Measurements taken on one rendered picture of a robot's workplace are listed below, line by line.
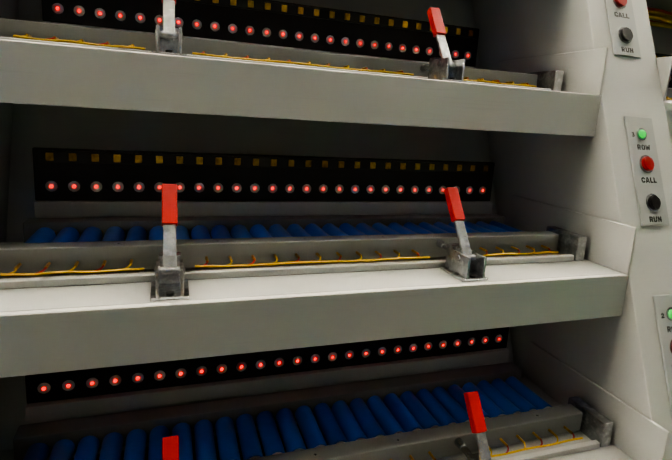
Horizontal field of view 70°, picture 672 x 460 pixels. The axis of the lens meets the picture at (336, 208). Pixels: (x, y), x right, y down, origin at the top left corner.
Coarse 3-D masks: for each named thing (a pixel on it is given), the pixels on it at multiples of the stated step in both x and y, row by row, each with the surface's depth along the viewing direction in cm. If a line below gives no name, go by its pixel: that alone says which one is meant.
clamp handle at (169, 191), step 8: (168, 184) 40; (176, 184) 40; (168, 192) 39; (176, 192) 39; (168, 200) 39; (176, 200) 39; (168, 208) 39; (176, 208) 39; (168, 216) 38; (176, 216) 39; (168, 224) 38; (176, 224) 39; (168, 232) 38; (168, 240) 38; (168, 248) 38; (176, 248) 38; (168, 256) 37; (176, 256) 38; (168, 264) 37; (176, 264) 37
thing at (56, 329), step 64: (512, 256) 54; (576, 256) 54; (0, 320) 32; (64, 320) 33; (128, 320) 35; (192, 320) 36; (256, 320) 38; (320, 320) 39; (384, 320) 41; (448, 320) 44; (512, 320) 46
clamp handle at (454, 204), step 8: (448, 192) 48; (456, 192) 48; (448, 200) 48; (456, 200) 48; (448, 208) 48; (456, 208) 47; (456, 216) 47; (464, 216) 47; (456, 224) 47; (464, 224) 47; (456, 232) 47; (464, 232) 47; (464, 240) 46; (464, 248) 46
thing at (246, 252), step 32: (0, 256) 38; (32, 256) 39; (64, 256) 39; (96, 256) 40; (128, 256) 41; (192, 256) 43; (224, 256) 44; (256, 256) 45; (288, 256) 46; (320, 256) 45; (352, 256) 48; (384, 256) 49; (416, 256) 50
